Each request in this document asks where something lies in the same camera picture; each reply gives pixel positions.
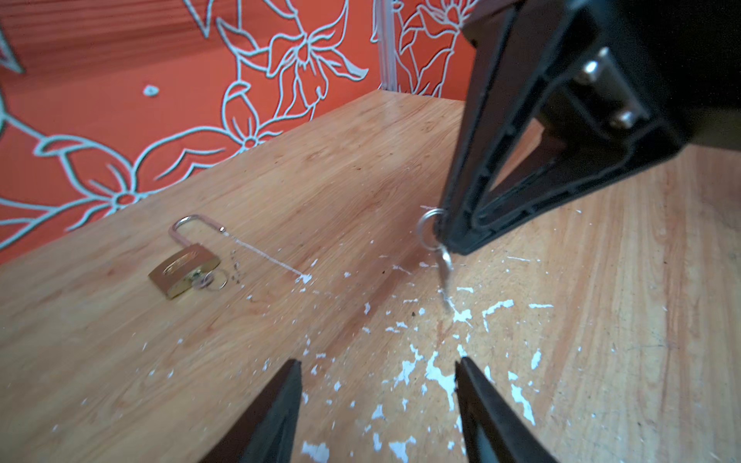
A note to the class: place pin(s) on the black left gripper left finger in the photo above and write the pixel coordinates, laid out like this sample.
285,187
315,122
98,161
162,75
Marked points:
265,432

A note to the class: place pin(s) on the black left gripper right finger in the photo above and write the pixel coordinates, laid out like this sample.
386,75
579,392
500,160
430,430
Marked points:
491,429

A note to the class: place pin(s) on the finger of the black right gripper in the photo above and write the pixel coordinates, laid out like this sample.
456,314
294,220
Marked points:
563,101

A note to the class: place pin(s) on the small silver key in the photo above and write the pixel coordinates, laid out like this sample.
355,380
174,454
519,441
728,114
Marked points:
213,280

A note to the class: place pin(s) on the brass padlock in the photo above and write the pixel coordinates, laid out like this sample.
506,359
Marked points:
173,276

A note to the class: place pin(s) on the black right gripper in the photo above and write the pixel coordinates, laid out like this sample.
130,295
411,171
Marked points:
684,59

